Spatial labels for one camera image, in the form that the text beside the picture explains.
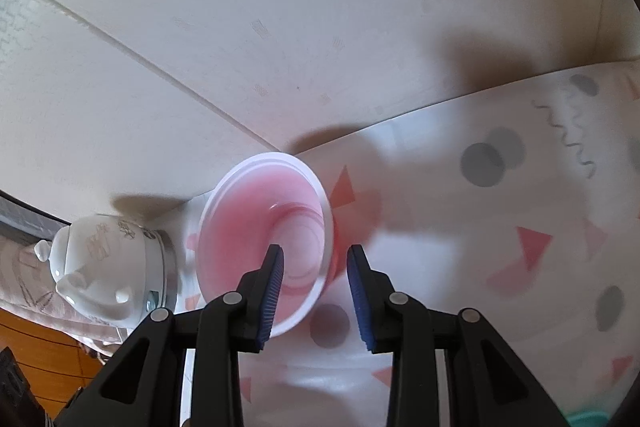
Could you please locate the teal rimmed plate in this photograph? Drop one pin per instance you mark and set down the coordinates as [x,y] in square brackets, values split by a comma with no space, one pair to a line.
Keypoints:
[590,419]

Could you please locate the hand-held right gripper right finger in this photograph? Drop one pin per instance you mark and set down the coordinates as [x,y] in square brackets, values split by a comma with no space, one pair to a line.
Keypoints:
[360,302]

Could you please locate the pink plastic bowl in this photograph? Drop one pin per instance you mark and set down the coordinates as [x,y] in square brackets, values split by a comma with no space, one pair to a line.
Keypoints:
[250,217]

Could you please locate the patterned white table cloth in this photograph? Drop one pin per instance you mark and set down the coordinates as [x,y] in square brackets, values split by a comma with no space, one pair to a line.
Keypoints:
[450,282]

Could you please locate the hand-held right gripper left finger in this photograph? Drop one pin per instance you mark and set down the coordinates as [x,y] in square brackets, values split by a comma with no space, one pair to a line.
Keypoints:
[270,302]

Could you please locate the white kettle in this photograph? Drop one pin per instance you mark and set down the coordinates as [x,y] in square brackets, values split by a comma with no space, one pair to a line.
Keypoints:
[100,262]

